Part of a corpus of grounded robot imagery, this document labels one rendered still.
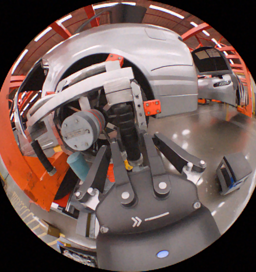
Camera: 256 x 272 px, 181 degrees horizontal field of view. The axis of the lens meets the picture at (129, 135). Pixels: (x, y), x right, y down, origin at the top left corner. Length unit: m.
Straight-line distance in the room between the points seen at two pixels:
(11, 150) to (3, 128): 0.13
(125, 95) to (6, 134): 0.62
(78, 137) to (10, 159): 0.47
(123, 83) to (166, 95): 0.49
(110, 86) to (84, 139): 0.19
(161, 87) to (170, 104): 0.14
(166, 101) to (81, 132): 0.55
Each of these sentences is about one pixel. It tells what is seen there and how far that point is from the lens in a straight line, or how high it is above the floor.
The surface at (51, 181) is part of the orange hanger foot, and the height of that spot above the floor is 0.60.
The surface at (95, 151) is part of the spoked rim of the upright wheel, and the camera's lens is 0.60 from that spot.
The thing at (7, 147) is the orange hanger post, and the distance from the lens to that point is 0.60.
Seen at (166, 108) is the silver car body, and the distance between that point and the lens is 0.62.
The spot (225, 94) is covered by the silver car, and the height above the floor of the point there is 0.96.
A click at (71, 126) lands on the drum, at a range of 0.28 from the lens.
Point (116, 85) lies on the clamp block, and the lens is 0.15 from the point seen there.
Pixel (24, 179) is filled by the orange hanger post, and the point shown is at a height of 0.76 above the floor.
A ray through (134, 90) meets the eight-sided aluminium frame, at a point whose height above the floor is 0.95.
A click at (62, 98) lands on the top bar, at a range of 0.24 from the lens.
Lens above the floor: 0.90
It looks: 24 degrees down
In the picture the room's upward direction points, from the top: 14 degrees counter-clockwise
